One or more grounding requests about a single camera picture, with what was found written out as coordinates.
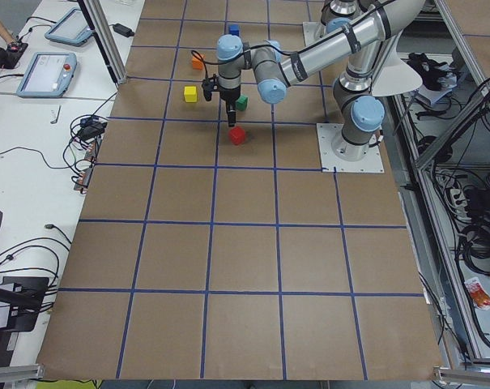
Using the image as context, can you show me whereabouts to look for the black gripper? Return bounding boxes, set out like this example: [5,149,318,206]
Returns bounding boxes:
[220,86,240,128]

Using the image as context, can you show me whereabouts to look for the red wooden block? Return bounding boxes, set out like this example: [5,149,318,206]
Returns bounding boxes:
[228,126,246,145]

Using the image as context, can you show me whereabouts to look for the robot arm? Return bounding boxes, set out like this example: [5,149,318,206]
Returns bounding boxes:
[202,0,424,161]
[314,0,359,39]

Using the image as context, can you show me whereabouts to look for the green wooden block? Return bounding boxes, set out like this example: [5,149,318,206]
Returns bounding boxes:
[236,94,249,112]

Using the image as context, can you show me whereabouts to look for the yellow wooden block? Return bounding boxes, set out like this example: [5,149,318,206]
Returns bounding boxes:
[183,85,198,103]

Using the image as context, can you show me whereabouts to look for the orange wooden block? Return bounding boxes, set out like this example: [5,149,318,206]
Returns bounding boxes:
[191,53,205,70]

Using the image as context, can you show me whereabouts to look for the blue wooden block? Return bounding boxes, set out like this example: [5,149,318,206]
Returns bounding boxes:
[228,24,240,36]

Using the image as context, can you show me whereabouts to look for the black power adapter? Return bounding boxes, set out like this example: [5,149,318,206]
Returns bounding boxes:
[113,24,134,37]

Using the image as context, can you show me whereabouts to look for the white chair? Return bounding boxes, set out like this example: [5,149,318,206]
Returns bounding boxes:
[371,32,422,97]

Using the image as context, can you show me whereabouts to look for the hex key tool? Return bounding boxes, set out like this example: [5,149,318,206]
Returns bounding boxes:
[50,105,62,124]

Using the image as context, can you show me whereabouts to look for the far teach pendant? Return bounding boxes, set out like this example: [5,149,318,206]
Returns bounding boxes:
[45,7,92,47]

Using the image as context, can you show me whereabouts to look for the teach pendant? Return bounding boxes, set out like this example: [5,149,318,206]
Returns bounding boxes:
[45,7,92,47]
[16,52,78,98]

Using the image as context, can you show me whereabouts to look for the near teach pendant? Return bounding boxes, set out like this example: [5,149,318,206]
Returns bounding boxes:
[16,52,78,98]

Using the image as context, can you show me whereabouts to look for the black monitor stand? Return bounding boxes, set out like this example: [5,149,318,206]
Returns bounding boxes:
[0,276,49,332]

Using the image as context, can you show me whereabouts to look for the orange snack packet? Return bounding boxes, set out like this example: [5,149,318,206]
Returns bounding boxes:
[464,277,490,310]

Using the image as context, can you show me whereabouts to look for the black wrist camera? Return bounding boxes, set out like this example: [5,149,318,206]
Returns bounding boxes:
[202,78,218,102]

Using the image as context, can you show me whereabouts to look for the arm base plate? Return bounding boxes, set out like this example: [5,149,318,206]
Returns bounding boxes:
[302,22,326,47]
[316,123,385,173]

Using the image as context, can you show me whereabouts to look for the circuit boards with cables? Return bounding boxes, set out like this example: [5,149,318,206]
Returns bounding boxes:
[62,114,108,195]

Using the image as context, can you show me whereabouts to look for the aluminium frame post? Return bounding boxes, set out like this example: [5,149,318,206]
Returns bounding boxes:
[78,0,127,85]

